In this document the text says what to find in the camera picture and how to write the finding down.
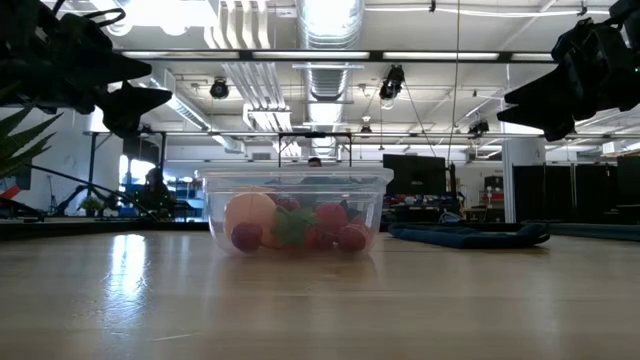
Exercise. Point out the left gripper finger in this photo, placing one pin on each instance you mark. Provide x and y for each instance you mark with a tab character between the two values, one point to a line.
130	110
110	62

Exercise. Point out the dark blue folded cloth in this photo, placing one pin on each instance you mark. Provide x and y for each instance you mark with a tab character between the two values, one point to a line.
465	237

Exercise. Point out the clear plastic tupperware container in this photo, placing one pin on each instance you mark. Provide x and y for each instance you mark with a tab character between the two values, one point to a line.
225	185

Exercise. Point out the black hanging ceiling camera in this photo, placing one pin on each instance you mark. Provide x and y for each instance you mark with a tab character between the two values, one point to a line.
219	89
478	127
392	82

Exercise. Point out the white square pillar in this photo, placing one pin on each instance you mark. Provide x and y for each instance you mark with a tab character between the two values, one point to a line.
522	150

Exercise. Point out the person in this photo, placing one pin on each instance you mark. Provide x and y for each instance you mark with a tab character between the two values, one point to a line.
155	192
314	162

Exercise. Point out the orange pink peach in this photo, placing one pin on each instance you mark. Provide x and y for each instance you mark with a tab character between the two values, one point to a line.
250	210

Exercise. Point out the black monitor screen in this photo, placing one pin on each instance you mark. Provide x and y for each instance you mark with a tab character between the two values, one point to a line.
415	175

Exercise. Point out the black partition panels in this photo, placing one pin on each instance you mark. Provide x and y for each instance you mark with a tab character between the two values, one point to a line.
565	192

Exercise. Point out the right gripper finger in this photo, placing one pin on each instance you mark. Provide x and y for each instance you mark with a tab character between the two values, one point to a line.
550	87
545	122

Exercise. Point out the green potted succulent plant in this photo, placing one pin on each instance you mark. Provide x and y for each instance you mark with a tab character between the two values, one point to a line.
20	145

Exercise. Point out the dark wall panel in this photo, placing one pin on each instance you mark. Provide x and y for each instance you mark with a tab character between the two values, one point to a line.
629	180

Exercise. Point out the small leafy green plant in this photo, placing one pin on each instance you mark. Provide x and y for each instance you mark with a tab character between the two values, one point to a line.
92	204

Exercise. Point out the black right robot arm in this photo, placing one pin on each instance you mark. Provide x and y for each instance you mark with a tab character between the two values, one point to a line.
632	20

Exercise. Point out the black overhead crossbeam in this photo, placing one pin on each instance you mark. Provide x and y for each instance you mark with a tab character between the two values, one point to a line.
375	55

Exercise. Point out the silver ceiling air duct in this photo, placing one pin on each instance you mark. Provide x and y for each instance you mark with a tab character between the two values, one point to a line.
327	75

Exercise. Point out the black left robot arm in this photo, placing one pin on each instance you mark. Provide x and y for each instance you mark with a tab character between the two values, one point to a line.
12	65

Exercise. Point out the red cherry with stem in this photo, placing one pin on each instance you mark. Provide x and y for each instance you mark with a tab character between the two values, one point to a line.
246	237
353	238

